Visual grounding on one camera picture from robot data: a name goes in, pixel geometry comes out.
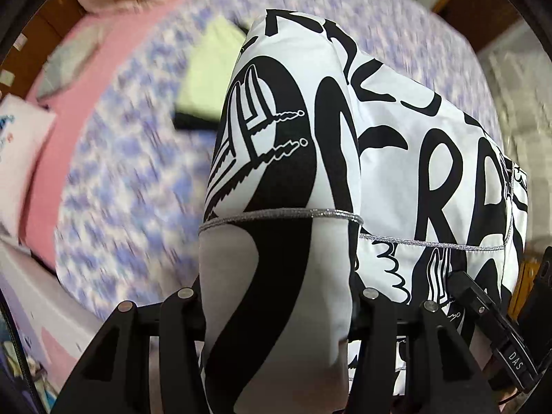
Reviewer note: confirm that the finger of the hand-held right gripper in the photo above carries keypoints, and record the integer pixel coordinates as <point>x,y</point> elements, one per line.
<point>539,302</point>
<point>478,306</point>

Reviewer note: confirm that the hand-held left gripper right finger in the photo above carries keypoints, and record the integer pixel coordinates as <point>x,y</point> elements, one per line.
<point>371,315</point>

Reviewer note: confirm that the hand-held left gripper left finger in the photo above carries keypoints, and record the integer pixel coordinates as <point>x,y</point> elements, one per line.
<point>189,310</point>

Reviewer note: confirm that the black and white printed garment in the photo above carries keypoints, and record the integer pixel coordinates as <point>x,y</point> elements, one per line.
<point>388,116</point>

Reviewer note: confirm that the purple floral blanket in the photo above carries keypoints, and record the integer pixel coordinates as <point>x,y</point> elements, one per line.
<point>129,181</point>

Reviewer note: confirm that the white printed pillow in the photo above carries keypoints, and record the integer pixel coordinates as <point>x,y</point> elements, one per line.
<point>21,159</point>

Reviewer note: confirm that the green and black folded garment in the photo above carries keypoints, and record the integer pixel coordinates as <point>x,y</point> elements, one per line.
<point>202,77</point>

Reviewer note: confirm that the pink bed sheet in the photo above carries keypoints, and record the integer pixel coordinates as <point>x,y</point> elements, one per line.
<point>99,64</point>

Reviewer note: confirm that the grey cloth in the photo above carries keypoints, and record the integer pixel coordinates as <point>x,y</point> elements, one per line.
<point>64,69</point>

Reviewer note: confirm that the brown wooden door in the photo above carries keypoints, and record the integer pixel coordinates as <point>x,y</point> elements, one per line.
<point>478,8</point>

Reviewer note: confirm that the brown wooden headboard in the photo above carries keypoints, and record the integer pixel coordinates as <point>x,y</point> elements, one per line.
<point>39,34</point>

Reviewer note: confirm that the white bed frame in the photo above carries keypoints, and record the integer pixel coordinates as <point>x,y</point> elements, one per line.
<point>39,293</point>

